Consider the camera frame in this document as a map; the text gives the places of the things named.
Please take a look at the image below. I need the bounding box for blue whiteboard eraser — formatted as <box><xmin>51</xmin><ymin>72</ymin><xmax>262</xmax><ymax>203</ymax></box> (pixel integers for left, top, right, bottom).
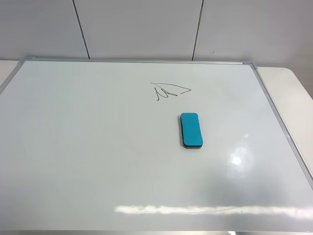
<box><xmin>180</xmin><ymin>113</ymin><xmax>203</xmax><ymax>148</ymax></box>

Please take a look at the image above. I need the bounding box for white whiteboard with aluminium frame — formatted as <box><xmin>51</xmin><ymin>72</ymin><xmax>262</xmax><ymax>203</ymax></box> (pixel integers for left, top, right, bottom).
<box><xmin>0</xmin><ymin>58</ymin><xmax>313</xmax><ymax>232</ymax></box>

